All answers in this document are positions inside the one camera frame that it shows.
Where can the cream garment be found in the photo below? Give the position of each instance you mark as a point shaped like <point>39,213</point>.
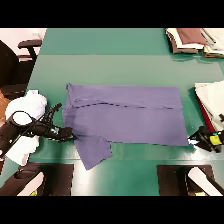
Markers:
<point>215,41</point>

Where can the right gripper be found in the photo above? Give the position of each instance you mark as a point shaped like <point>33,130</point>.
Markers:
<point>209,139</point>

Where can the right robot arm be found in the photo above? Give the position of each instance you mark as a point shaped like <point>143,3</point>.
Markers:
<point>200,181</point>

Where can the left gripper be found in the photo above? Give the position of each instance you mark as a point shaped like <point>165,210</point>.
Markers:
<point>60,133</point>

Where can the black office chair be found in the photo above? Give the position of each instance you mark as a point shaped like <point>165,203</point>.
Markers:
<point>13,71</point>

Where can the red garment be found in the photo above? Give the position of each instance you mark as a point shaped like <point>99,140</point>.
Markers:
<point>206,117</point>

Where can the brown garment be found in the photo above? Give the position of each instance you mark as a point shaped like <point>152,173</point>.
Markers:
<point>190,35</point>

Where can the purple T-shirt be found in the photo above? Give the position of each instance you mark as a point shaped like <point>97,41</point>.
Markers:
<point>133,116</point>

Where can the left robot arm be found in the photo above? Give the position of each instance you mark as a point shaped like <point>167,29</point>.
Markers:
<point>9,132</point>

